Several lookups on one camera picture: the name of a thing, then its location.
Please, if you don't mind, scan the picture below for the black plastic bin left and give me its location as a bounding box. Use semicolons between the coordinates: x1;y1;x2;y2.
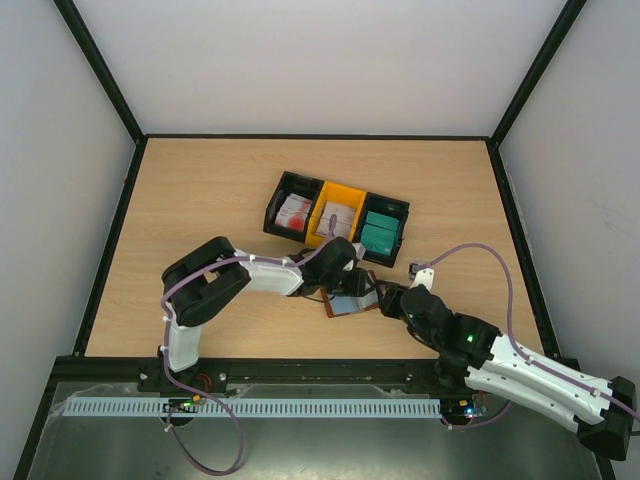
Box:
263;171;324;243

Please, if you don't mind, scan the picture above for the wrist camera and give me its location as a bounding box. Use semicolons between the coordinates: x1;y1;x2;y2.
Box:
408;262;435;291
352;243;367;260

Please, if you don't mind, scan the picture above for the black plastic bin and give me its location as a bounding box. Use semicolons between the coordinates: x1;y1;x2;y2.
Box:
263;171;324;243
353;192;410;268

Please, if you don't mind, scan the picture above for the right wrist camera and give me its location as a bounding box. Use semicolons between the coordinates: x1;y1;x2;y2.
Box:
408;262;435;291

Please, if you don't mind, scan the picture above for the light blue cable duct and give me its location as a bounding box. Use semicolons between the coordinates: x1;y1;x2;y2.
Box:
58;397;441;419

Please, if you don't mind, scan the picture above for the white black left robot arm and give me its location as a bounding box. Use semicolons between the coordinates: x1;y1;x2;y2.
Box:
160;236;378;372

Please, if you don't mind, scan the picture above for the green card stack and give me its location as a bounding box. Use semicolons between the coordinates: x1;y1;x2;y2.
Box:
360;211;400;256

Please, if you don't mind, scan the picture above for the brown leather card holder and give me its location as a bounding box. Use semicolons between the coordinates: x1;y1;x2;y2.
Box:
320;289;378;318

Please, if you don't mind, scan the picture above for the red white card stack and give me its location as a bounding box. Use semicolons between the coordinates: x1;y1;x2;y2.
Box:
274;193;312;232

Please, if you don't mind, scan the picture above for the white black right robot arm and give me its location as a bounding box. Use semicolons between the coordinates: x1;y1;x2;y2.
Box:
379;284;636;461

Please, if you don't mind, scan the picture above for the black plastic bin right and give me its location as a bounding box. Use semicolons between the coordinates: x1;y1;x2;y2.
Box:
353;192;410;268

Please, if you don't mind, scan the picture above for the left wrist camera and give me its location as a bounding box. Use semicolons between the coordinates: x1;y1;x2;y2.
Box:
352;243;367;260

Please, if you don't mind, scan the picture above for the black metal frame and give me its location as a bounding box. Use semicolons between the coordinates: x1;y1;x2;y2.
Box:
12;0;616;480

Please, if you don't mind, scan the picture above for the yellow plastic bin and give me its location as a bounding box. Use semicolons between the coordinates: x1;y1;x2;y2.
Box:
304;182;366;247

